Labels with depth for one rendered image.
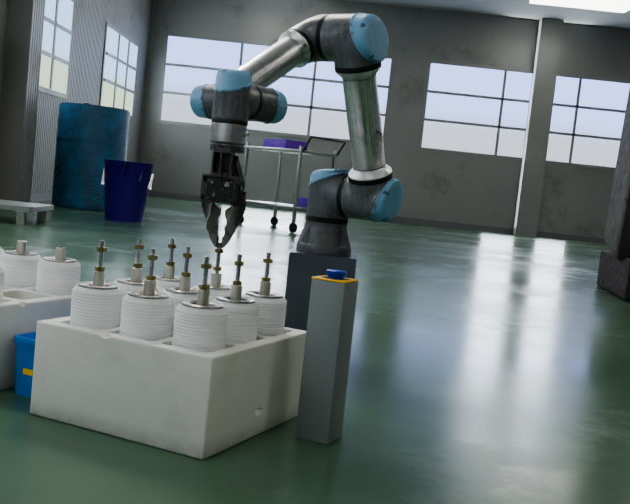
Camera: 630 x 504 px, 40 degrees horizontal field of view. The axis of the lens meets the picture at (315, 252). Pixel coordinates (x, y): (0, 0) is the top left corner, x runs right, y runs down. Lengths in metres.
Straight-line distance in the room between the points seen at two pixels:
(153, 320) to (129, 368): 0.10
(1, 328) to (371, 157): 0.98
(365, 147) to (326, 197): 0.19
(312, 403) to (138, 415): 0.33
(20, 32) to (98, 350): 6.36
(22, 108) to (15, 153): 0.38
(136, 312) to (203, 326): 0.14
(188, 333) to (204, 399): 0.12
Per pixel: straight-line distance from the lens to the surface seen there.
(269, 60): 2.08
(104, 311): 1.68
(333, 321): 1.64
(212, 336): 1.55
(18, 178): 7.79
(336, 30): 2.15
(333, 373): 1.65
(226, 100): 1.78
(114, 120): 8.21
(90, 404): 1.66
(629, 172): 5.20
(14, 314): 1.90
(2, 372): 1.91
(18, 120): 7.80
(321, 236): 2.32
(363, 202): 2.25
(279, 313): 1.76
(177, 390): 1.54
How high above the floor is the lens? 0.50
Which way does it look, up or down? 5 degrees down
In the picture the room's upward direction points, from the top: 6 degrees clockwise
